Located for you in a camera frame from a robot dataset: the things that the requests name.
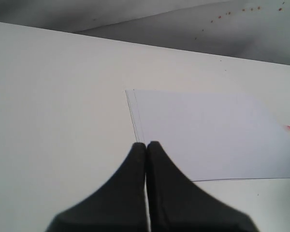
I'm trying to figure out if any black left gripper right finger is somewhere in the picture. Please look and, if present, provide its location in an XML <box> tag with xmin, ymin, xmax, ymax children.
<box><xmin>146</xmin><ymin>142</ymin><xmax>257</xmax><ymax>232</ymax></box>

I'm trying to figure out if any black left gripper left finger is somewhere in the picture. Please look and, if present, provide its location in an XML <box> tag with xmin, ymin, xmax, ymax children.
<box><xmin>47</xmin><ymin>143</ymin><xmax>147</xmax><ymax>232</ymax></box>

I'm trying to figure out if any white paper sheet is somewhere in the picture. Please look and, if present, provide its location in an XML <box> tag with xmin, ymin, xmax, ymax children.
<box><xmin>126</xmin><ymin>90</ymin><xmax>290</xmax><ymax>181</ymax></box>

